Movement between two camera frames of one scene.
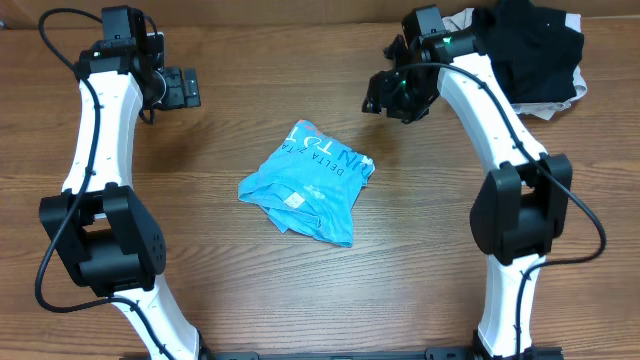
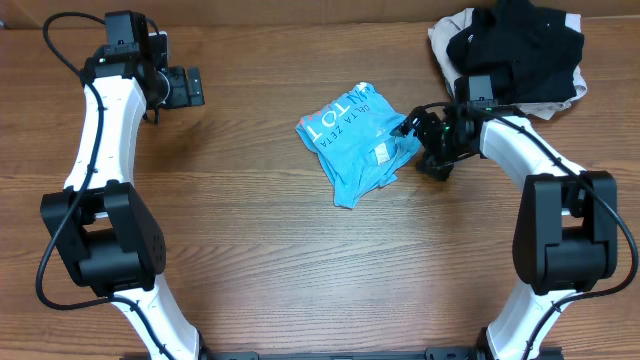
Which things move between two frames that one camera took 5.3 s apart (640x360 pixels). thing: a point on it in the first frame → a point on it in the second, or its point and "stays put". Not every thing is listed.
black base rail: (431, 354) stays put
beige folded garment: (461, 19) stays put
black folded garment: (534, 51) stays put
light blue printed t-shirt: (310, 181) → (353, 141)
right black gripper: (380, 95) → (442, 166)
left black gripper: (177, 96) stays put
